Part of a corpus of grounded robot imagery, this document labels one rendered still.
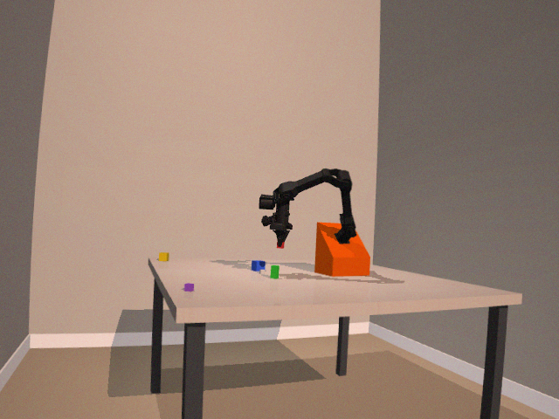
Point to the blue block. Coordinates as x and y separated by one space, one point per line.
258 265

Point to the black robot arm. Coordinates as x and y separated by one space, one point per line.
287 191

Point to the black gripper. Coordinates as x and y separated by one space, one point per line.
281 227

